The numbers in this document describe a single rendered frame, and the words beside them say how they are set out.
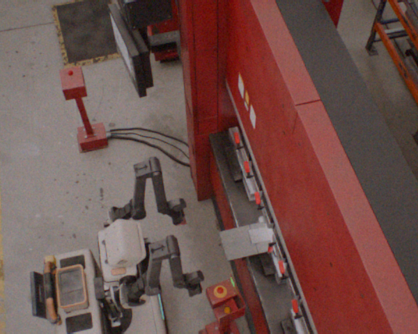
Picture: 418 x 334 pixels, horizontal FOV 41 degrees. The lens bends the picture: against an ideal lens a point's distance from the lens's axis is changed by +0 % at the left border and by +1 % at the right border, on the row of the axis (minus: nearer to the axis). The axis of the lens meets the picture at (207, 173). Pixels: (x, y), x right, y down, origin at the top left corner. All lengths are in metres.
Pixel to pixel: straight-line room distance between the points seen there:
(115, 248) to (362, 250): 1.39
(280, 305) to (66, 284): 1.19
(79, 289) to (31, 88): 2.57
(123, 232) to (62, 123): 2.37
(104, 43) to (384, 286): 4.27
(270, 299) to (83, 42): 3.34
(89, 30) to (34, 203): 1.91
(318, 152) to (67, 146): 3.23
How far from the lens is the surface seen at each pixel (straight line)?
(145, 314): 3.77
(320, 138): 1.93
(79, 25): 5.75
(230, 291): 3.26
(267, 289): 3.17
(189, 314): 4.04
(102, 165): 4.66
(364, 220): 1.79
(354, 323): 2.03
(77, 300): 3.20
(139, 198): 2.85
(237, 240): 3.14
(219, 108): 3.47
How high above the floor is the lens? 3.85
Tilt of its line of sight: 58 degrees down
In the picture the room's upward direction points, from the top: 2 degrees counter-clockwise
